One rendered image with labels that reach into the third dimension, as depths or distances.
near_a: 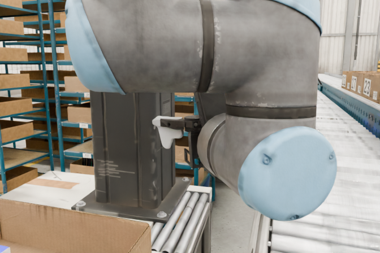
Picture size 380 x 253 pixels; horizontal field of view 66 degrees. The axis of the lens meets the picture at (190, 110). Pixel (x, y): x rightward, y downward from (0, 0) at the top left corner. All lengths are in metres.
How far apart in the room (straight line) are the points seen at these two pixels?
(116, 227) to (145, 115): 0.27
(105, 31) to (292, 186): 0.20
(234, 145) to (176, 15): 0.13
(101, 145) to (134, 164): 0.10
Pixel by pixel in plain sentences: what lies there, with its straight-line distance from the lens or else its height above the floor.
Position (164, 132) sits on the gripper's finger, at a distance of 0.55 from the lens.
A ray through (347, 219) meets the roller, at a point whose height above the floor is 0.75.
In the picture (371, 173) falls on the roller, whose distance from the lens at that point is 1.23.
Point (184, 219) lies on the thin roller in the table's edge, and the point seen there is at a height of 0.75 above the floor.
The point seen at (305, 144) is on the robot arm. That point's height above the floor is 1.06.
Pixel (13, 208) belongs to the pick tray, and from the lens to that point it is 0.72.
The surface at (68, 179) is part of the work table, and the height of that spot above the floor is 0.75.
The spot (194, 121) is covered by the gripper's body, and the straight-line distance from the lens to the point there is 0.47.
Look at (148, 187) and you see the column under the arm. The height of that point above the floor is 0.82.
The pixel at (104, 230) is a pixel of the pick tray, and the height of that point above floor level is 0.82.
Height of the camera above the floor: 1.13
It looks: 9 degrees down
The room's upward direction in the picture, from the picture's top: straight up
